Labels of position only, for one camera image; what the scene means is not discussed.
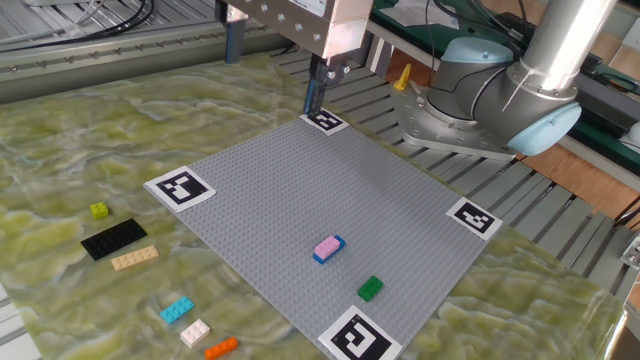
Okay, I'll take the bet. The silver Schunk gripper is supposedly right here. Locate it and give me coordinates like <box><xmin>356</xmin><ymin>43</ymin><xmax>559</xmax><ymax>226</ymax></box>
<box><xmin>215</xmin><ymin>0</ymin><xmax>375</xmax><ymax>116</ymax></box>

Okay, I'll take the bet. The white Lego brick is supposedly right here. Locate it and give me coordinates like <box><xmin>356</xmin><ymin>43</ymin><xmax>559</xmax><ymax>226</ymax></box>
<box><xmin>179</xmin><ymin>318</ymin><xmax>211</xmax><ymax>350</ymax></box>

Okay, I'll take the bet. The grey Lego baseplate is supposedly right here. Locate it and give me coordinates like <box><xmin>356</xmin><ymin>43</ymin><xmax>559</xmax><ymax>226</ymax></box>
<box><xmin>143</xmin><ymin>112</ymin><xmax>504</xmax><ymax>360</ymax></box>

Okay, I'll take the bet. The pink Lego brick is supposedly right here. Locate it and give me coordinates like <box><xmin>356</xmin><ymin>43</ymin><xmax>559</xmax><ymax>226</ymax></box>
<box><xmin>313</xmin><ymin>235</ymin><xmax>342</xmax><ymax>261</ymax></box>

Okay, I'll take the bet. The blue Lego brick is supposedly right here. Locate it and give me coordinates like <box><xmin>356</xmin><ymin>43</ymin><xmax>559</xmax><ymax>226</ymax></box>
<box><xmin>312</xmin><ymin>234</ymin><xmax>347</xmax><ymax>265</ymax></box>

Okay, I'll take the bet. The black Lego plate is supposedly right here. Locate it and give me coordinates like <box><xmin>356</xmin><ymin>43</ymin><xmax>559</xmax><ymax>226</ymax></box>
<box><xmin>80</xmin><ymin>217</ymin><xmax>149</xmax><ymax>262</ymax></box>

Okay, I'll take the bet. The tan Lego plate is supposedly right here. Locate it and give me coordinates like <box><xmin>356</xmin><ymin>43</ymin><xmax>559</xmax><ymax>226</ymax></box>
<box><xmin>110</xmin><ymin>244</ymin><xmax>161</xmax><ymax>272</ymax></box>

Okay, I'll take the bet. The green Lego brick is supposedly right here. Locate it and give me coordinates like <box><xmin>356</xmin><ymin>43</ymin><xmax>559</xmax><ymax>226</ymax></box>
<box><xmin>356</xmin><ymin>275</ymin><xmax>385</xmax><ymax>303</ymax></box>

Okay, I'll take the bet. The cyan Lego brick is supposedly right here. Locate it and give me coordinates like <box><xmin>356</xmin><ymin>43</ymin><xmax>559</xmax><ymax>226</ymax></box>
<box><xmin>159</xmin><ymin>295</ymin><xmax>196</xmax><ymax>325</ymax></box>

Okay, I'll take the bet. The orange Lego brick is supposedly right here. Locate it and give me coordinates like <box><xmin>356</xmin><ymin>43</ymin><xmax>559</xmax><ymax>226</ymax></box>
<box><xmin>203</xmin><ymin>336</ymin><xmax>240</xmax><ymax>360</ymax></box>

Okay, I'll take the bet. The black white fiducial marker tag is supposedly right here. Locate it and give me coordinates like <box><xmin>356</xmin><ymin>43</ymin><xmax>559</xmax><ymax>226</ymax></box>
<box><xmin>445</xmin><ymin>196</ymin><xmax>504</xmax><ymax>242</ymax></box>
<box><xmin>317</xmin><ymin>304</ymin><xmax>403</xmax><ymax>360</ymax></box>
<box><xmin>143</xmin><ymin>165</ymin><xmax>217</xmax><ymax>213</ymax></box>
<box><xmin>299</xmin><ymin>107</ymin><xmax>350</xmax><ymax>137</ymax></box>

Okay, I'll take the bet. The yellow plastic clip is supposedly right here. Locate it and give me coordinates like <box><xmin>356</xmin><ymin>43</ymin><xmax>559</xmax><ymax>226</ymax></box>
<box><xmin>393</xmin><ymin>63</ymin><xmax>413</xmax><ymax>92</ymax></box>

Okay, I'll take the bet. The white plastic bag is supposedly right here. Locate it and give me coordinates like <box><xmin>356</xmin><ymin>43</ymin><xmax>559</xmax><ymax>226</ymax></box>
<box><xmin>392</xmin><ymin>0</ymin><xmax>461</xmax><ymax>29</ymax></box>

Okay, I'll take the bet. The silver robot mounting plate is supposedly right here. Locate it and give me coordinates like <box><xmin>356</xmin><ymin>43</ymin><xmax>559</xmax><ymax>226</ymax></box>
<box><xmin>389</xmin><ymin>82</ymin><xmax>519</xmax><ymax>162</ymax></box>

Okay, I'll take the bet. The green marble pattern mat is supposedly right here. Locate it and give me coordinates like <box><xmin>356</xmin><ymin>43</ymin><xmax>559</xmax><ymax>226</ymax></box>
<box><xmin>0</xmin><ymin>49</ymin><xmax>629</xmax><ymax>360</ymax></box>

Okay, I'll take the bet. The green workbench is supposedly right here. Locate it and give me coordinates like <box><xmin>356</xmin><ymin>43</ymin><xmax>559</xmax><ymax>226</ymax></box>
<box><xmin>369</xmin><ymin>0</ymin><xmax>640</xmax><ymax>169</ymax></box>

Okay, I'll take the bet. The black cable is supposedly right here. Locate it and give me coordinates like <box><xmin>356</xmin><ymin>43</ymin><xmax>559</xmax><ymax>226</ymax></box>
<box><xmin>0</xmin><ymin>0</ymin><xmax>155</xmax><ymax>54</ymax></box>

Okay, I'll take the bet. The aluminium frame rail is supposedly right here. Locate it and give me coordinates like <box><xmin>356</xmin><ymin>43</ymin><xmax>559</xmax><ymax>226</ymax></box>
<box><xmin>0</xmin><ymin>22</ymin><xmax>281</xmax><ymax>105</ymax></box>

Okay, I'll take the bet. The metal corner bracket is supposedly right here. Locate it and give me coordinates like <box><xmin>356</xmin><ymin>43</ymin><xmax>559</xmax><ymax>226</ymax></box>
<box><xmin>621</xmin><ymin>234</ymin><xmax>640</xmax><ymax>272</ymax></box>

